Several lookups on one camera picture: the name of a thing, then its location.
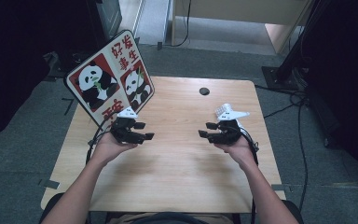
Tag black floor cables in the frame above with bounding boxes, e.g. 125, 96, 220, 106
255, 83, 310, 213

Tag left hand-held gripper cable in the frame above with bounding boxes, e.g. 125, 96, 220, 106
85, 111, 119, 165

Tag person's left hand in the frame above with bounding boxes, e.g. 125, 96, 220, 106
92, 133, 138, 166

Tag person's right hand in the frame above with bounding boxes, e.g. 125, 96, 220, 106
222, 136, 257, 172

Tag black hanging cable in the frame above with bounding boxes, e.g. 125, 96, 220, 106
171, 0, 192, 48

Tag dark curtain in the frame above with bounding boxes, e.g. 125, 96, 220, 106
0, 0, 91, 145
301, 0, 358, 195

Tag beige wooden desk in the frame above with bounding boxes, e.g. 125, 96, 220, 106
171, 0, 312, 56

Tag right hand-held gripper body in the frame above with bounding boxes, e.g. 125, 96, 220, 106
212, 110, 250, 145

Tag black flat stand base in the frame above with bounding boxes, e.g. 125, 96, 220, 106
43, 50, 76, 78

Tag black metal stand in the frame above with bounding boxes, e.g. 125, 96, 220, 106
261, 0, 324, 91

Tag panda picture board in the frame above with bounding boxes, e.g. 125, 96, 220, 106
64, 29, 156, 130

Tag black computer tower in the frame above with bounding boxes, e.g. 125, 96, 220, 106
87, 0, 123, 48

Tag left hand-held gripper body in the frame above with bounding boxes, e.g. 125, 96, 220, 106
110, 106, 144, 145

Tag right hand-held gripper cable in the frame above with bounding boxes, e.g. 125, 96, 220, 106
238, 125, 260, 224

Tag hand-held gripper cable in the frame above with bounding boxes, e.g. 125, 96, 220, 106
238, 125, 260, 224
85, 111, 119, 165

